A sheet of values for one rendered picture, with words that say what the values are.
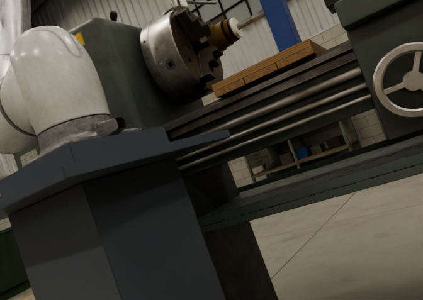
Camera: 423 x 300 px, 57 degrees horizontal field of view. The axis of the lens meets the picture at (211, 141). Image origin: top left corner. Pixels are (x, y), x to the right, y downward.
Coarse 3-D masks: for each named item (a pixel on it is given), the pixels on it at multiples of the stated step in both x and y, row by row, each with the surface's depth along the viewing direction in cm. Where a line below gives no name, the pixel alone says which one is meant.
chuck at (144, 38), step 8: (144, 32) 127; (144, 40) 125; (144, 48) 125; (144, 56) 125; (152, 56) 123; (152, 64) 124; (152, 72) 125; (160, 72) 124; (160, 80) 125; (168, 88) 127; (176, 96) 130
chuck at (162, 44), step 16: (160, 16) 127; (160, 32) 122; (176, 32) 123; (160, 48) 122; (176, 48) 119; (192, 48) 128; (160, 64) 123; (176, 64) 121; (192, 64) 124; (176, 80) 124; (192, 80) 124; (192, 96) 131
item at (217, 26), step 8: (216, 24) 127; (224, 24) 124; (216, 32) 125; (224, 32) 125; (232, 32) 124; (208, 40) 128; (216, 40) 125; (224, 40) 125; (232, 40) 126; (224, 48) 129
